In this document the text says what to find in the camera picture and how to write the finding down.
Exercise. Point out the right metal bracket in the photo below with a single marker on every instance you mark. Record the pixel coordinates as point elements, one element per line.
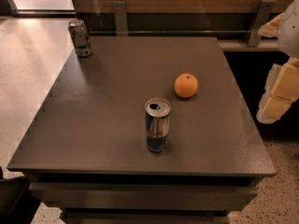
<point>260,18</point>

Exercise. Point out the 7up can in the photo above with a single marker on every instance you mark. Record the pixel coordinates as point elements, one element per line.
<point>80,38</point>

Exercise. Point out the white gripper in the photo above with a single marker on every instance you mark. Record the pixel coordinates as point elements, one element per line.
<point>290,32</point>

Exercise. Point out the redbull can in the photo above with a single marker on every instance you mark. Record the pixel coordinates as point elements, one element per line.
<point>157,117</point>

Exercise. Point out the grey drawer cabinet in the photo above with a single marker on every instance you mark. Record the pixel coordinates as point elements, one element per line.
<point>86,149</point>

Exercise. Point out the orange fruit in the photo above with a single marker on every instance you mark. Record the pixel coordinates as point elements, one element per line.
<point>186,85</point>

